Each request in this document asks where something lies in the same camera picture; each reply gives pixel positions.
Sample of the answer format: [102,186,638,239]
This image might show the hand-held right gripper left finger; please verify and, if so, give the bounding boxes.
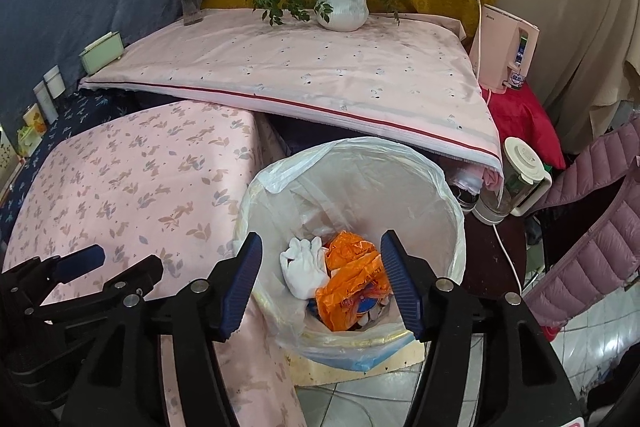
[60,231,263,427]

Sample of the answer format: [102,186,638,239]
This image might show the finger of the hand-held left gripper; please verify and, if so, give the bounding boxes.
[0,244,106,308]
[37,254,165,328]

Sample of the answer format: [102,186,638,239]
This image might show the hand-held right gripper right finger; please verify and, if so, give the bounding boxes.
[380,229,583,427]

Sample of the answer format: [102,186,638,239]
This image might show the orange plastic bag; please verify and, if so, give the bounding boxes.
[315,231,396,333]

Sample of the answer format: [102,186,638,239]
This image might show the white glove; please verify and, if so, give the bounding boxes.
[280,235,331,299]

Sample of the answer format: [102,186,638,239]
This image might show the white bin with plastic liner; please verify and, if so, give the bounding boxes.
[235,138,466,370]

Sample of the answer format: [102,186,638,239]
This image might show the dark wooden stool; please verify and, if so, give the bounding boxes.
[457,202,528,335]

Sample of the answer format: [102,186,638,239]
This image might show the cream board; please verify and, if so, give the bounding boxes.
[287,336,426,389]

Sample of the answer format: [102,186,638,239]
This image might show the white printed card box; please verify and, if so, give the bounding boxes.
[0,127,18,208]

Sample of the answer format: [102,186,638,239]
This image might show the green packet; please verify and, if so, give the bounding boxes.
[17,124,41,155]

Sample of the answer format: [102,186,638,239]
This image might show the navy floral cloth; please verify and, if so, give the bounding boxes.
[0,89,146,228]

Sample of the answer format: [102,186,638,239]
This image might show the yellow printed tin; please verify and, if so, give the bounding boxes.
[22,103,47,131]

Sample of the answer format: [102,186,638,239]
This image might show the tall grey canister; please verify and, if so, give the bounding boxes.
[33,82,57,124]

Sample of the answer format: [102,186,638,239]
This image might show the white glass kettle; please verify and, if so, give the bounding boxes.
[472,137,552,226]

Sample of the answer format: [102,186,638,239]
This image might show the white round canister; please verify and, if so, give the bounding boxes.
[43,66,66,100]

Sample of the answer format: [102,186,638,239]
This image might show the pink puffer jacket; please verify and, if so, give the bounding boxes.
[522,114,640,328]

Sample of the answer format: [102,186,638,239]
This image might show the red cloth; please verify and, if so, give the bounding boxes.
[482,84,567,172]

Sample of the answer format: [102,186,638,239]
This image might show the green tissue box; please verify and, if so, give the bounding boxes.
[79,32,125,74]

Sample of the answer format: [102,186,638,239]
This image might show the pale pink dotted sheet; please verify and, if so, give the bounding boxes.
[79,8,503,172]

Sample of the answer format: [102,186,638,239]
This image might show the pink water appliance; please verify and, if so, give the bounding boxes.
[469,4,541,95]

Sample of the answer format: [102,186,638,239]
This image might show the beige curtain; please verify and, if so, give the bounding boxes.
[495,0,640,158]

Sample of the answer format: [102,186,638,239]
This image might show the white kettle cable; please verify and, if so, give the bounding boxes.
[492,222,523,298]

